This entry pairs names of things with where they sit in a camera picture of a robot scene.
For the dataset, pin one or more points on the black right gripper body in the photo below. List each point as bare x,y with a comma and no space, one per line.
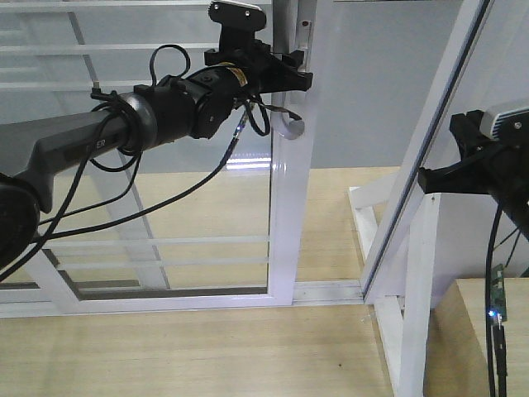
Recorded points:
485,167

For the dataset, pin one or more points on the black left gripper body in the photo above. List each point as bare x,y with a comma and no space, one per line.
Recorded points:
255,59

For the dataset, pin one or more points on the white framed transparent sliding door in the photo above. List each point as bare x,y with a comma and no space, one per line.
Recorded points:
107,258

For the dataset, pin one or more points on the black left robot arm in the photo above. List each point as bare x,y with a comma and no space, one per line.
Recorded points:
42,160

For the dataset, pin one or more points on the green circuit board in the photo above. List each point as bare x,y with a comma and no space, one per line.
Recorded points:
497,310

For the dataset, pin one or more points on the white diagonal support brace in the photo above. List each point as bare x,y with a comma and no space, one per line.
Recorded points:
402,306

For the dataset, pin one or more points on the light wooden box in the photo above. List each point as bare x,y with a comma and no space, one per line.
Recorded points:
456,351

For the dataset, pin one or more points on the light wooden floor platform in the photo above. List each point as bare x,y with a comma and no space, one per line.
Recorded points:
283,351

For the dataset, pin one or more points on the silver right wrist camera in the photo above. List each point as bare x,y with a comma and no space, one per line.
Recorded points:
507,122

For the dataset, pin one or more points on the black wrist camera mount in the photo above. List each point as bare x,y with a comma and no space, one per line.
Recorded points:
239,15

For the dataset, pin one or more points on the white outer door frame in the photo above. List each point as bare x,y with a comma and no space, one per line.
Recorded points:
404,195

